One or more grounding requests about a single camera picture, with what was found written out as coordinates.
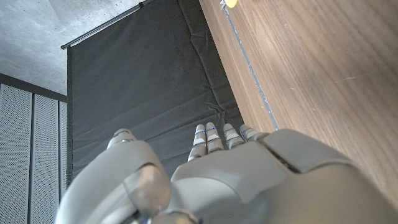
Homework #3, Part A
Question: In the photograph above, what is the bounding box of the black backdrop stand pole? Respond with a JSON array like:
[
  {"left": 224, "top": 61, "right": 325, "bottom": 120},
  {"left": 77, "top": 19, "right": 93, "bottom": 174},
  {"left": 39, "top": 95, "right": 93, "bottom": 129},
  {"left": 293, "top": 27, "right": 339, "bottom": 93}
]
[{"left": 60, "top": 0, "right": 155, "bottom": 50}]

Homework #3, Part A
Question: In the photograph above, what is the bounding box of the grey tape outline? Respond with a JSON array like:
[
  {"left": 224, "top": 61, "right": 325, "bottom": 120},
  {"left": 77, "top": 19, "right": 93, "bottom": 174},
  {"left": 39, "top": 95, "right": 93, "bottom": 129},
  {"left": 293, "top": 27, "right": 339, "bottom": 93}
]
[{"left": 220, "top": 0, "right": 280, "bottom": 131}]

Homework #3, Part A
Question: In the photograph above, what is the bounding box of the black backdrop cloth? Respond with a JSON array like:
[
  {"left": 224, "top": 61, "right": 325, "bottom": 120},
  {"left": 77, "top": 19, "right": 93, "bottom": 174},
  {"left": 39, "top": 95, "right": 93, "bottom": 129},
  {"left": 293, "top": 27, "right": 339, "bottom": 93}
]
[{"left": 67, "top": 0, "right": 245, "bottom": 187}]

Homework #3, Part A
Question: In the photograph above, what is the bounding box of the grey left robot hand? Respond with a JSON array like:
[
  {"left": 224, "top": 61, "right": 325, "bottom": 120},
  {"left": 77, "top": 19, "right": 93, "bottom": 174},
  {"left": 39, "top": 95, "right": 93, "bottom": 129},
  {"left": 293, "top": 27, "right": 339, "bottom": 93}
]
[{"left": 55, "top": 121, "right": 398, "bottom": 224}]

